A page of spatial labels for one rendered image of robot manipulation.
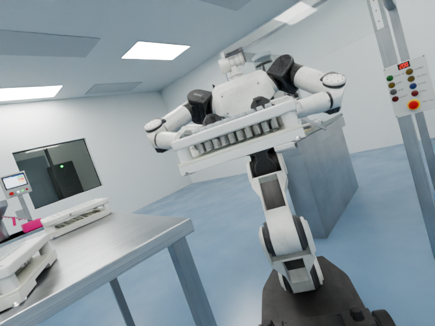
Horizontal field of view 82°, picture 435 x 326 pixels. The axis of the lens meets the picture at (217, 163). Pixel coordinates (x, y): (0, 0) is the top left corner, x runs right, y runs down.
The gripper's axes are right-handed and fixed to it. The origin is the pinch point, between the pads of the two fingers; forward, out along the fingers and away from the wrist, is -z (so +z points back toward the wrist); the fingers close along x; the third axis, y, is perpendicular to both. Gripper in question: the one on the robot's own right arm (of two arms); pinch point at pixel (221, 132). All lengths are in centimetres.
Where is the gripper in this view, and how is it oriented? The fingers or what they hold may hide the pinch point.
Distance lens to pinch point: 71.9
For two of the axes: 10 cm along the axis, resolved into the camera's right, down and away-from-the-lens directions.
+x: 3.1, 9.5, 0.7
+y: -8.9, 3.2, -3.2
